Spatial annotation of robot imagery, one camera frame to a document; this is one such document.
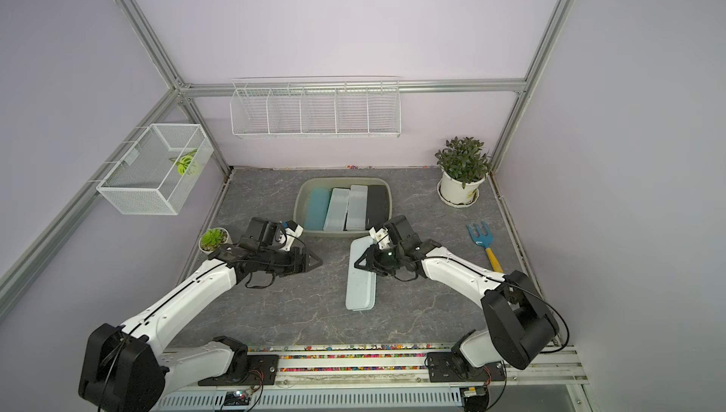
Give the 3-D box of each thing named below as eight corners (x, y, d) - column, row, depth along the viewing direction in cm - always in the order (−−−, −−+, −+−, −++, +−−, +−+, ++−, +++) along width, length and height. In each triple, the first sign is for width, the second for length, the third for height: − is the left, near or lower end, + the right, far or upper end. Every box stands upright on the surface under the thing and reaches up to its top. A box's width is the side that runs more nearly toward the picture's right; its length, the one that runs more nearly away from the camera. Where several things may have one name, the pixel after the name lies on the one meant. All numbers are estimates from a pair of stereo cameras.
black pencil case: (366, 232, 103) (366, 222, 99) (367, 194, 115) (367, 184, 110) (389, 232, 103) (389, 222, 99) (387, 194, 115) (388, 184, 110)
